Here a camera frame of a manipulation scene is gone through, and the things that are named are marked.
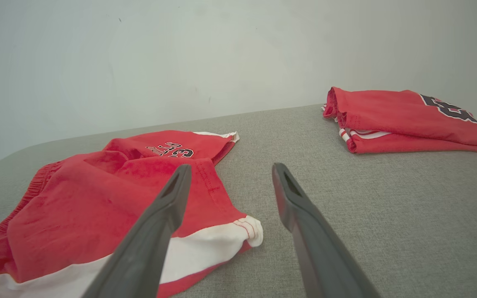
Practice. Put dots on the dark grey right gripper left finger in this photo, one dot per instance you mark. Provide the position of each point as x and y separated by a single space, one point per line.
147 248

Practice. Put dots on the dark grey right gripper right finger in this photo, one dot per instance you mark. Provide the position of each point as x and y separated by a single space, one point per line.
325 256

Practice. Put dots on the red and white shorts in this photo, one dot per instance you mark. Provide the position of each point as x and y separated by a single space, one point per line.
77 215

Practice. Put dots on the red basketball jersey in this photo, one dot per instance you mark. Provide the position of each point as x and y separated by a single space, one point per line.
396 111

